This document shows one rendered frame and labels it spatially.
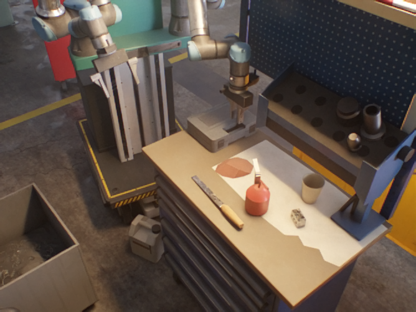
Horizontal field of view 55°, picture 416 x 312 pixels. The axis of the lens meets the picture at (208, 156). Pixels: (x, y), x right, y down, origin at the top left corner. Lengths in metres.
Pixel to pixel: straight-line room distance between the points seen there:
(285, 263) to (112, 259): 1.42
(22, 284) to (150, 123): 1.21
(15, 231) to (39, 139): 1.27
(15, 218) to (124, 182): 0.63
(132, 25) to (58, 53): 1.80
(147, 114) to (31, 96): 1.82
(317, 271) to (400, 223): 1.22
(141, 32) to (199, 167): 0.87
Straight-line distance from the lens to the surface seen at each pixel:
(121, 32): 2.15
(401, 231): 2.54
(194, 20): 1.59
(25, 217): 2.41
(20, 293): 2.00
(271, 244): 1.38
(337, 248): 1.42
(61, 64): 3.92
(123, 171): 2.57
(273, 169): 1.63
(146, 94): 2.46
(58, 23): 1.86
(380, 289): 2.57
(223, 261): 1.53
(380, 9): 1.07
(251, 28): 1.69
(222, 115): 1.78
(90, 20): 1.61
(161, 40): 2.07
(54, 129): 3.61
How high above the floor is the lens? 2.05
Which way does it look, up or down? 41 degrees down
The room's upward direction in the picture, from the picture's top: straight up
